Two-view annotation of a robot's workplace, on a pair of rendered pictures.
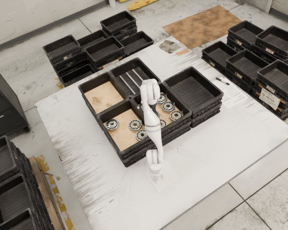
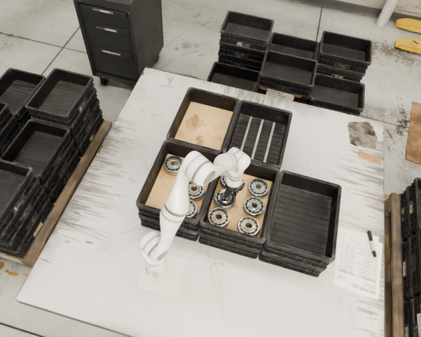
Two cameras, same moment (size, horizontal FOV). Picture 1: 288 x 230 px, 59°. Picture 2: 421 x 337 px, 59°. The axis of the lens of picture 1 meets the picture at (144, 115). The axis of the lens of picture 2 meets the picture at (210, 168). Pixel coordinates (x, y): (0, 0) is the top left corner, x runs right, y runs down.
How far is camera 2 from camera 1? 0.64 m
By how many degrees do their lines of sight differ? 20
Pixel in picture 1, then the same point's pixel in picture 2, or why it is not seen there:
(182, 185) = (168, 307)
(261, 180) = not seen: outside the picture
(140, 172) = not seen: hidden behind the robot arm
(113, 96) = (216, 133)
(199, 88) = (321, 222)
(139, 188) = (127, 260)
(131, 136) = not seen: hidden behind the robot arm
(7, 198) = (39, 141)
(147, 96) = (185, 170)
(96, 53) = (278, 67)
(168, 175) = (167, 281)
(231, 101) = (348, 281)
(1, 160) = (68, 98)
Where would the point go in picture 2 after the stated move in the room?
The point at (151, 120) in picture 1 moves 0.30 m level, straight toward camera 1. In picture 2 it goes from (171, 202) to (105, 263)
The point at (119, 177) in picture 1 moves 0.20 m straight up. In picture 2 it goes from (123, 227) to (117, 208)
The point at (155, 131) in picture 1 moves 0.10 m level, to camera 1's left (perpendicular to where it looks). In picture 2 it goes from (167, 219) to (147, 204)
